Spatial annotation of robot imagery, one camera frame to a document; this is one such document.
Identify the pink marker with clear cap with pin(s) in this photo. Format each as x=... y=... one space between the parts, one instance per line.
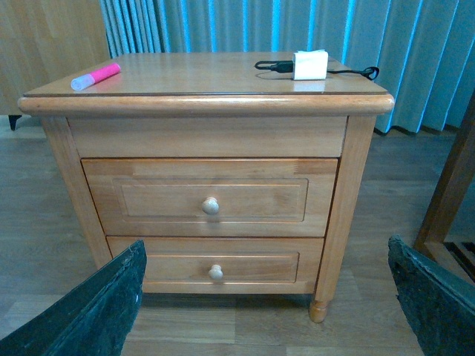
x=89 y=79

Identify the dark wooden furniture frame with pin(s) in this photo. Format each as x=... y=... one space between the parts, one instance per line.
x=455 y=179

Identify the white charger block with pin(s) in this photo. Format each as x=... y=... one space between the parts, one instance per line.
x=310 y=65

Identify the light wooden cabinet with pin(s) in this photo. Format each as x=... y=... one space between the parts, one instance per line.
x=42 y=41

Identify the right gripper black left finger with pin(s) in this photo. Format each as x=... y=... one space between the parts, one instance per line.
x=92 y=319

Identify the grey-blue curtain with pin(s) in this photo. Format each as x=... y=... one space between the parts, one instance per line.
x=423 y=49

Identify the wooden nightstand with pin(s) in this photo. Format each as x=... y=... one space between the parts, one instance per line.
x=213 y=106

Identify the wooden drawer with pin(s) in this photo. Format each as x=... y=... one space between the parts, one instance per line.
x=205 y=265
x=212 y=197

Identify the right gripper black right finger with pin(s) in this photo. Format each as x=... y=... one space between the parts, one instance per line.
x=438 y=305

